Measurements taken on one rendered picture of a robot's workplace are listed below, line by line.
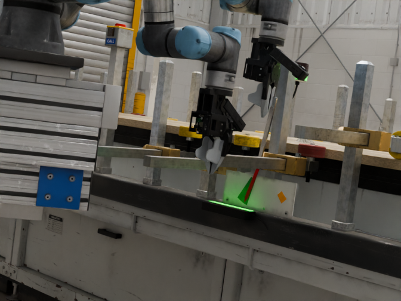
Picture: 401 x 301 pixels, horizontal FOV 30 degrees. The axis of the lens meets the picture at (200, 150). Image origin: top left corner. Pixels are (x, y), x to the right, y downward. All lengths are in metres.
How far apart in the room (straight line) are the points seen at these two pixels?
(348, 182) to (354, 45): 8.99
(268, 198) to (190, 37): 0.60
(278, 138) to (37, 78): 0.83
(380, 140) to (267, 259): 0.50
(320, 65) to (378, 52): 0.98
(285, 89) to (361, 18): 8.86
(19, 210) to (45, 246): 1.70
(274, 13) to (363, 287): 0.75
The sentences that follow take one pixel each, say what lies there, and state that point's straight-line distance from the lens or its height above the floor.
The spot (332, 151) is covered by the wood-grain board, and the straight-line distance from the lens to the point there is 2.23.
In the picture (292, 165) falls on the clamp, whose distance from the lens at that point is 2.09.
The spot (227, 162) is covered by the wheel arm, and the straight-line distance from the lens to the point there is 1.91.
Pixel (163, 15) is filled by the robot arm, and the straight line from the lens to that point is 1.84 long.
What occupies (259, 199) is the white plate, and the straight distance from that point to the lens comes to 2.16.
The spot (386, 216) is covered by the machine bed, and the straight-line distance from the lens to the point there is 2.19.
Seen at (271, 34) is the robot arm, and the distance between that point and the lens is 2.03.
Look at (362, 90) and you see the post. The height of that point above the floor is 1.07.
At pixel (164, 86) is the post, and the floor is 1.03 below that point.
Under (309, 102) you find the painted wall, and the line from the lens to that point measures 11.29.
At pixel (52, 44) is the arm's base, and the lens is 1.55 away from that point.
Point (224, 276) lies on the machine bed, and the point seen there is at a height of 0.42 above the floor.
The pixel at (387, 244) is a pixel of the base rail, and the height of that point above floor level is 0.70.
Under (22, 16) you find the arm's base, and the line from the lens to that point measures 1.55.
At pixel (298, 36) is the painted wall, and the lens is 11.60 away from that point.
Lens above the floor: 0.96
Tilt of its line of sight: 3 degrees down
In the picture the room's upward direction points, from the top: 7 degrees clockwise
